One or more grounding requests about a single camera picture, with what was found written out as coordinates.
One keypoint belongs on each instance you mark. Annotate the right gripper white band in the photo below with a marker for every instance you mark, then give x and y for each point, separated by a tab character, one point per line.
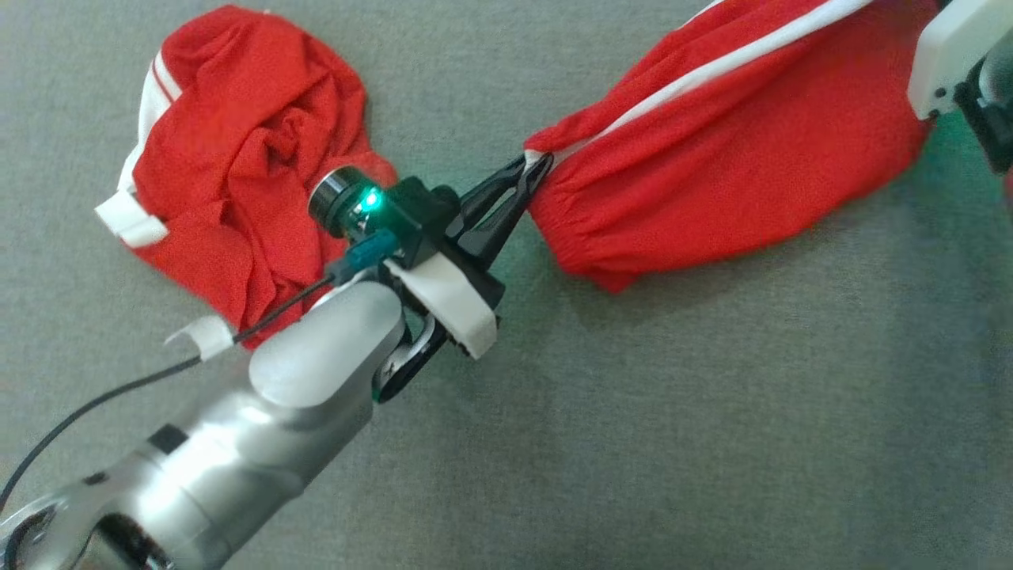
950	47

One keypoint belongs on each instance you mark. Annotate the red shorts with white stripe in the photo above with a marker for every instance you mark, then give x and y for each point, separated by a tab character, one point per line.
712	158

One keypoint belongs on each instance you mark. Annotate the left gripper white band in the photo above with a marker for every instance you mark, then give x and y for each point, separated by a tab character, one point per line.
451	305

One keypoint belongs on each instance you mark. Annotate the grey fabric sofa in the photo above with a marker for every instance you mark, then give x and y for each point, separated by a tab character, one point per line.
712	435

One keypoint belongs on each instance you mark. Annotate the red jersey with white panels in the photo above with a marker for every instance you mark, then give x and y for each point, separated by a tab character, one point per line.
237	119

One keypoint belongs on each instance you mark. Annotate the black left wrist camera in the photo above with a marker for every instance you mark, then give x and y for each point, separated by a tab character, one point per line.
411	210

